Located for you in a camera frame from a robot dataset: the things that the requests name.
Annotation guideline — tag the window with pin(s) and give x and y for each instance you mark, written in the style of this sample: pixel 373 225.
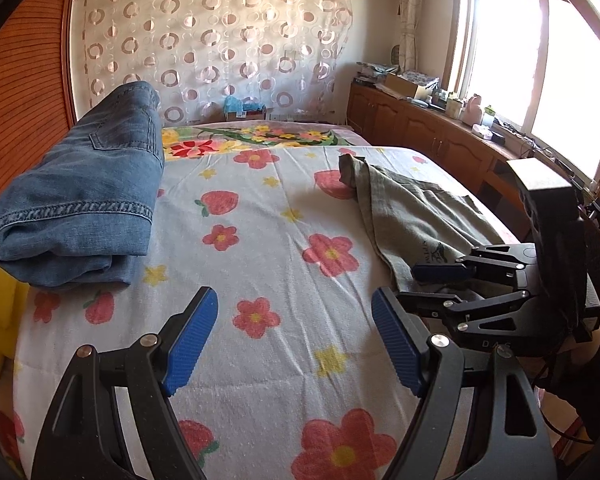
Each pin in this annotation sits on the window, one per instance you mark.
pixel 505 60

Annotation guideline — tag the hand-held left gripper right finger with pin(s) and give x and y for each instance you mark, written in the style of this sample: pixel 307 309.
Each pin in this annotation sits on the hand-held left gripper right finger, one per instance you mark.
pixel 397 345

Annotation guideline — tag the beige window curtain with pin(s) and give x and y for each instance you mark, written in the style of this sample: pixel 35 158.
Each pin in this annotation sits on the beige window curtain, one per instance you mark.
pixel 410 20

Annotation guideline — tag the folded blue jeans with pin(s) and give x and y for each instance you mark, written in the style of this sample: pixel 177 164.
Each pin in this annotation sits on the folded blue jeans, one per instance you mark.
pixel 80 185

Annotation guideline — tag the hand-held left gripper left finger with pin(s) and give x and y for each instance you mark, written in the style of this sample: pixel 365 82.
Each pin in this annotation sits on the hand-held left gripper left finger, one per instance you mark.
pixel 190 342

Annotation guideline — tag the blue plastic bag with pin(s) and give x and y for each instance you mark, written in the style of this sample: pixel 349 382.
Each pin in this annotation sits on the blue plastic bag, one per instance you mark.
pixel 234 105

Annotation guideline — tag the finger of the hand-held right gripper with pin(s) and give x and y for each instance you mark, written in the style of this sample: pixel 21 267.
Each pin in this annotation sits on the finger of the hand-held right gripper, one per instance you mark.
pixel 440 272
pixel 425 302

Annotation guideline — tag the yellow plush toy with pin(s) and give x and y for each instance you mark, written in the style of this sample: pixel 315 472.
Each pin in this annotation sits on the yellow plush toy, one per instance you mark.
pixel 0 330

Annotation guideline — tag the cardboard box at headboard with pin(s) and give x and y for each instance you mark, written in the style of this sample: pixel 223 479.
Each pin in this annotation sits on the cardboard box at headboard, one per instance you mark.
pixel 255 111

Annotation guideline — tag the grey-green pants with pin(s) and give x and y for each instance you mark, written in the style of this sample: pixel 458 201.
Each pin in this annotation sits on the grey-green pants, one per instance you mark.
pixel 420 220

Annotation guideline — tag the open cardboard box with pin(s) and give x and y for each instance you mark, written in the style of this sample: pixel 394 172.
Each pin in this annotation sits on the open cardboard box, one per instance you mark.
pixel 405 85

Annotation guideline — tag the pink floral blanket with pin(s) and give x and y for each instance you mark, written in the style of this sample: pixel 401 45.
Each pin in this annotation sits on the pink floral blanket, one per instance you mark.
pixel 260 135

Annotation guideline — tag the slatted wooden wardrobe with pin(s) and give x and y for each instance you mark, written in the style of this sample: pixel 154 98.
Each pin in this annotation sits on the slatted wooden wardrobe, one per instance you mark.
pixel 25 85

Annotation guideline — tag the white plastic jug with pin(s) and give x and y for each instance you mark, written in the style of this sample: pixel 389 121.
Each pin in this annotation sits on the white plastic jug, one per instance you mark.
pixel 472 110

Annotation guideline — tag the white flower-print bed sheet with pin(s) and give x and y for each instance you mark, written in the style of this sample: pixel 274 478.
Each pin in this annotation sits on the white flower-print bed sheet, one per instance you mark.
pixel 280 240

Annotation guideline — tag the patterned folded cloth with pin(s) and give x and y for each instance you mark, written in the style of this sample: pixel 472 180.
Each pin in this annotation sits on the patterned folded cloth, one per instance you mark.
pixel 375 70

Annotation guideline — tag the sheer circle-pattern curtain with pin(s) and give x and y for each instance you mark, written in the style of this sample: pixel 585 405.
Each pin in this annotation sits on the sheer circle-pattern curtain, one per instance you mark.
pixel 205 35

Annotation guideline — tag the long wooden cabinet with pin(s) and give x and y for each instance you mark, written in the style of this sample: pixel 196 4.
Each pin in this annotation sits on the long wooden cabinet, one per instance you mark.
pixel 420 125

